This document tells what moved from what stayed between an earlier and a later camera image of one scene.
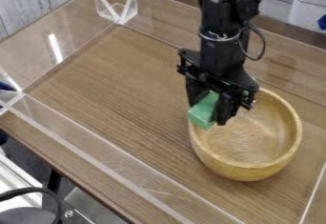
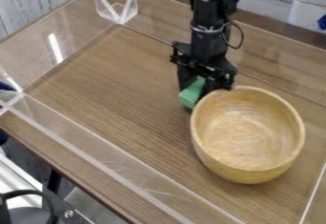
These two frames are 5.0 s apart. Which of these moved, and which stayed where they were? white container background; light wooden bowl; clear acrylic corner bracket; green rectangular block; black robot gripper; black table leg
Moved: green rectangular block; black robot gripper
Stayed: clear acrylic corner bracket; white container background; light wooden bowl; black table leg
